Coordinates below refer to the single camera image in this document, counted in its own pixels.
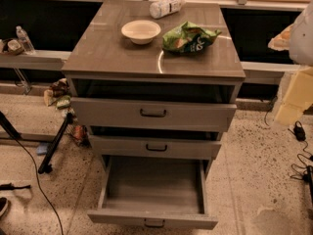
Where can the grey open bottom drawer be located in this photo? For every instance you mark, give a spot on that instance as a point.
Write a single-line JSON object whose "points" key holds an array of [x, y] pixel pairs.
{"points": [[154, 193]]}

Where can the white paper bowl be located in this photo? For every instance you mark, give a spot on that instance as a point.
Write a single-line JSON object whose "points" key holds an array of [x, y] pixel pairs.
{"points": [[141, 32]]}

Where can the blue cloth on floor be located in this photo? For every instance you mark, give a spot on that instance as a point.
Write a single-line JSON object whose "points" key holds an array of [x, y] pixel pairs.
{"points": [[42, 149]]}

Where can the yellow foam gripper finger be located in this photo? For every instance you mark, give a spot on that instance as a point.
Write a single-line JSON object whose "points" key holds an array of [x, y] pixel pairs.
{"points": [[281, 41], [298, 97]]}

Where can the black power adapter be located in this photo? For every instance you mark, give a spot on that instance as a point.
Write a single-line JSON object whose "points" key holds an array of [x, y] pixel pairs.
{"points": [[299, 131]]}

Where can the green rice chip bag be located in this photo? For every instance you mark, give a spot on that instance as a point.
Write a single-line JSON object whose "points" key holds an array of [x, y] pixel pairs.
{"points": [[188, 38]]}

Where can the lying white plastic bottle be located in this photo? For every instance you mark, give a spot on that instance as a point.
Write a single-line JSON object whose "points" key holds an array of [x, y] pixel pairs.
{"points": [[164, 8]]}

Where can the black tripod leg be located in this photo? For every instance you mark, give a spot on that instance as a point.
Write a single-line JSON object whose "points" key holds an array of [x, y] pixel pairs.
{"points": [[45, 166]]}

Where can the clear water bottle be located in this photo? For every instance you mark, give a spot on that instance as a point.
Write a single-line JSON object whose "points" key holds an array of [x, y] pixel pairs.
{"points": [[24, 40]]}

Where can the small bowl on shelf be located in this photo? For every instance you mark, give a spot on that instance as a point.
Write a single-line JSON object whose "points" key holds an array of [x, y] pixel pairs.
{"points": [[11, 46]]}

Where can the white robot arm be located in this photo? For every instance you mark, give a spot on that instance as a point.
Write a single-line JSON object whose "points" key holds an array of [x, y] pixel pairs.
{"points": [[297, 38]]}

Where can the grey drawer cabinet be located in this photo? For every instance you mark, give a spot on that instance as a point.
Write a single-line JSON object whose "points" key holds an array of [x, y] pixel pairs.
{"points": [[107, 65]]}

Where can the pile of snack bags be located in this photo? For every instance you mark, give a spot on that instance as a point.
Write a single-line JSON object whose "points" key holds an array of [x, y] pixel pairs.
{"points": [[58, 95]]}

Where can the grey top drawer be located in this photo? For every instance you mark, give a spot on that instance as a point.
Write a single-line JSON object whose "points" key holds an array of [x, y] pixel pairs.
{"points": [[153, 114]]}

